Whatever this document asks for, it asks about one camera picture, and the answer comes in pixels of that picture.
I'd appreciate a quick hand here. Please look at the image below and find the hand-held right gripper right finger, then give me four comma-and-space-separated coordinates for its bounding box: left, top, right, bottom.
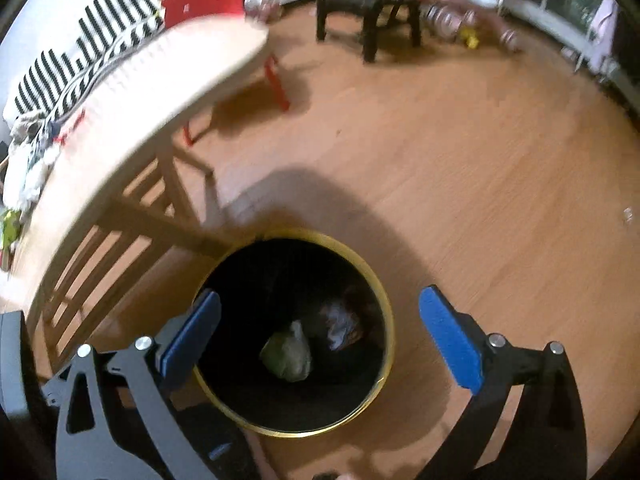
419, 285, 588, 480

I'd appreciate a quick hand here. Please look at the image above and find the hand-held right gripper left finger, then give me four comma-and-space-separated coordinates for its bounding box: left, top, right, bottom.
42, 289, 223, 480

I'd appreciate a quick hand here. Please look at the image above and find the black trash bin gold rim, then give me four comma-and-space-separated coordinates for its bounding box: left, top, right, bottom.
192, 229, 396, 436

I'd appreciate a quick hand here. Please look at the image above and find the green crumpled wrapper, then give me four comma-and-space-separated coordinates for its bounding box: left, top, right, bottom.
259, 320, 314, 384

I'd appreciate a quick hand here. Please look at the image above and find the crumpled white paper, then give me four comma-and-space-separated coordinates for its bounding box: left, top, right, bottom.
319, 300, 368, 352

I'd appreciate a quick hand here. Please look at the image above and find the wooden chair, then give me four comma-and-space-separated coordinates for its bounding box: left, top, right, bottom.
39, 160, 228, 366

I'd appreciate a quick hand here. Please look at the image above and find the green packet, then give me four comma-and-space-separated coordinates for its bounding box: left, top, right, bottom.
0, 207, 23, 252

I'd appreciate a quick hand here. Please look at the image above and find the white cloth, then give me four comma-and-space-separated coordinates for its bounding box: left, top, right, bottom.
0, 110, 56, 213

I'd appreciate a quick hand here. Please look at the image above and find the wooden table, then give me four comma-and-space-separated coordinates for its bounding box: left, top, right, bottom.
0, 14, 271, 311

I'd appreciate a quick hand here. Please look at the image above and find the black white striped blanket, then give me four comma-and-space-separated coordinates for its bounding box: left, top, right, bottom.
4, 0, 166, 123

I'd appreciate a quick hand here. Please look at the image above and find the black chair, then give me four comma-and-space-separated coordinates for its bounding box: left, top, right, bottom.
315, 0, 422, 64

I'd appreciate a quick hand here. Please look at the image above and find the pink hanging garment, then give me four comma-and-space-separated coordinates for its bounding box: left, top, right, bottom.
587, 0, 619, 77

